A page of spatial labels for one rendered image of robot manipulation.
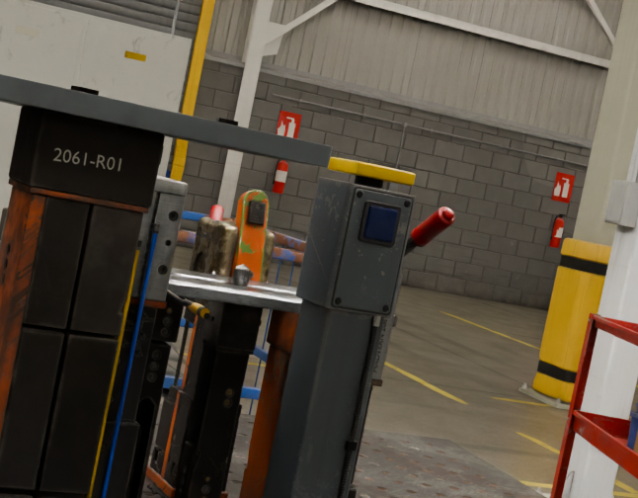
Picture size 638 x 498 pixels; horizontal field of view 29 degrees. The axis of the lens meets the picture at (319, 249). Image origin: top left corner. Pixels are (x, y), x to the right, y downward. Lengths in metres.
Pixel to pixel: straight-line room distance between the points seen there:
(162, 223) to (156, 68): 8.23
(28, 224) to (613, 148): 7.55
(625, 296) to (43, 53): 5.29
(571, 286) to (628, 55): 1.57
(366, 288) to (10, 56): 8.18
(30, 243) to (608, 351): 4.37
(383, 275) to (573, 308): 7.28
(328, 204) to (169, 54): 8.34
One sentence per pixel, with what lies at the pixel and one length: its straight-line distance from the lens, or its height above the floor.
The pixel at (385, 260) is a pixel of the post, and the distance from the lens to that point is 1.10.
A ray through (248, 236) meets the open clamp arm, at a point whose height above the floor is 1.05.
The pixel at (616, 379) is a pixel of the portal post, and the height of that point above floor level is 0.59.
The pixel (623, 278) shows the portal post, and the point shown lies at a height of 1.00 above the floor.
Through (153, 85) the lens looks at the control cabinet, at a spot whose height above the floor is 1.60.
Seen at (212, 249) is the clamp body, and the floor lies 1.02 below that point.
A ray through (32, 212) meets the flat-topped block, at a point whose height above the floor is 1.07.
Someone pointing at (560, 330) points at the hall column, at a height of 0.49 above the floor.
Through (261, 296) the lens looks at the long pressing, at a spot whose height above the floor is 1.00.
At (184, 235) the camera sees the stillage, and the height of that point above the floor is 0.93.
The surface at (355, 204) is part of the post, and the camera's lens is 1.08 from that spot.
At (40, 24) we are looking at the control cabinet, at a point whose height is 1.85.
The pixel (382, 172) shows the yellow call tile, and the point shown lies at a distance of 1.09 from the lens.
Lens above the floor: 1.13
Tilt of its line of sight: 3 degrees down
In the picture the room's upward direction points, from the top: 11 degrees clockwise
